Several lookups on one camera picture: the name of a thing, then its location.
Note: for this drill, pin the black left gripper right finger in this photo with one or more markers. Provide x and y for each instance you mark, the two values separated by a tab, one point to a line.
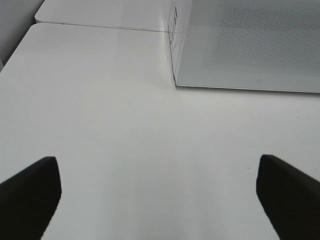
290	198

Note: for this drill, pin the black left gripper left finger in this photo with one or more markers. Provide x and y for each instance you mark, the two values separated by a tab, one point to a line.
29	199

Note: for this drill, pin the white microwave oven body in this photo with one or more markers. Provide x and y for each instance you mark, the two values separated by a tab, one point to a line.
177	25

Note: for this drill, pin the white microwave door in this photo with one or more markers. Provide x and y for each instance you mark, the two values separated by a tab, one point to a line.
271	45

